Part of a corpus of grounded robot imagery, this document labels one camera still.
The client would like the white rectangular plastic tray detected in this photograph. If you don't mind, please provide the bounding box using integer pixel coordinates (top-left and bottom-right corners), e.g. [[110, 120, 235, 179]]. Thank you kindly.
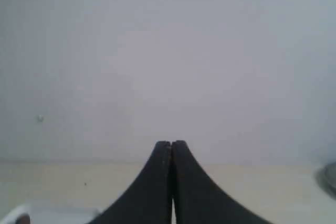
[[1, 201, 101, 223]]

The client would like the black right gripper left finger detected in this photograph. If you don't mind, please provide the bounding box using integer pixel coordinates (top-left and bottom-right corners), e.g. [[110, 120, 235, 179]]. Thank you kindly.
[[90, 141, 172, 223]]

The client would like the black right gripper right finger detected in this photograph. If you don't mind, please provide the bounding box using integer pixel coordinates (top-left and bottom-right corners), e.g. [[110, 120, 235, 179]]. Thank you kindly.
[[172, 140, 268, 224]]

